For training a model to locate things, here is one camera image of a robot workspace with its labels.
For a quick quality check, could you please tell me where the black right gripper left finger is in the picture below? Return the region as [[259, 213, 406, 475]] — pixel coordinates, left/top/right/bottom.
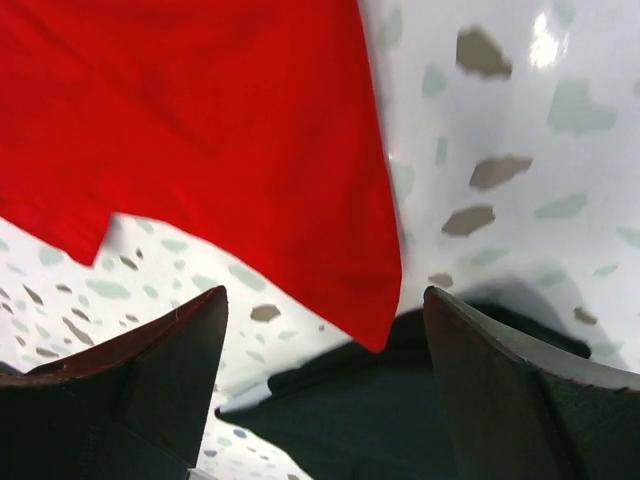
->
[[1, 286, 228, 480]]

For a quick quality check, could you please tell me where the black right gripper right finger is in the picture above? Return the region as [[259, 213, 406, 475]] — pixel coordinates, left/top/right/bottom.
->
[[423, 286, 639, 479]]

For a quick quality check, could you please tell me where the red t shirt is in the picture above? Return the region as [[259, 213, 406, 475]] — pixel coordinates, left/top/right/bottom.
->
[[1, 1, 402, 352]]

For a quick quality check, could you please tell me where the folded black t shirt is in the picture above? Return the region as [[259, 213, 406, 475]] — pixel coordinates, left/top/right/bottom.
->
[[215, 289, 591, 480]]

